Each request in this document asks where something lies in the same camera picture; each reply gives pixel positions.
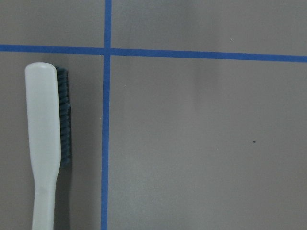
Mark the beige brush with black bristles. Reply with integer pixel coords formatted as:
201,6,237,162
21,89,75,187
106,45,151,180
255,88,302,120
25,62,71,230

